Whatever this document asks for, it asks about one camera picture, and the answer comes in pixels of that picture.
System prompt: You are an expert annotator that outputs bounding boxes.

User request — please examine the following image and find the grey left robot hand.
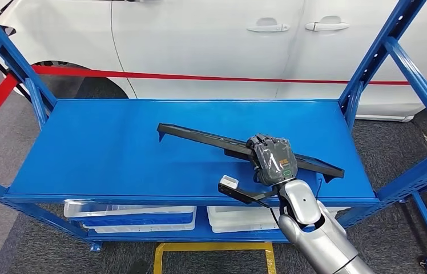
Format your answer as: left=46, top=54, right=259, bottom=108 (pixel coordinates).
left=127, top=260, right=150, bottom=274

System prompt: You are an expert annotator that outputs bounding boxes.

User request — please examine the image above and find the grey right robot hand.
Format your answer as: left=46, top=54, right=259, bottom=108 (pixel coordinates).
left=246, top=133, right=299, bottom=187

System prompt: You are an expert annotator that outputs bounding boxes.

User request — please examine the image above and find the black plastic plate frame part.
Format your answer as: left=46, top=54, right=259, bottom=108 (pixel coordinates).
left=156, top=122, right=346, bottom=184

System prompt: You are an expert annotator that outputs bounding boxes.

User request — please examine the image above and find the blue metal shelf rack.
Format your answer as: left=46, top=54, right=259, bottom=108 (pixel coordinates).
left=0, top=0, right=427, bottom=253

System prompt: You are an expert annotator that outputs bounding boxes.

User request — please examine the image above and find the white plastic bin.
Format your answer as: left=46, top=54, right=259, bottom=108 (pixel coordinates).
left=210, top=221, right=280, bottom=234
left=63, top=201, right=196, bottom=219
left=206, top=205, right=351, bottom=224
left=83, top=222, right=197, bottom=234

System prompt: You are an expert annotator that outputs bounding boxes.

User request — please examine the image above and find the white car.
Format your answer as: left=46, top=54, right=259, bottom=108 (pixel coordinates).
left=0, top=0, right=427, bottom=123

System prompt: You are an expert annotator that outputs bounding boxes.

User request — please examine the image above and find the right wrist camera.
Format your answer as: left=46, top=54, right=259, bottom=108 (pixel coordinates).
left=218, top=175, right=280, bottom=207

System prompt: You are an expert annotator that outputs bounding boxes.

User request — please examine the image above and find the thin black cable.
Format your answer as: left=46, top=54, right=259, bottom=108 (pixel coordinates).
left=313, top=176, right=323, bottom=202

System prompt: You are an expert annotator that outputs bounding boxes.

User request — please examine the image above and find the black camera cable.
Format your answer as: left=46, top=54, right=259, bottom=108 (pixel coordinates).
left=257, top=199, right=281, bottom=228

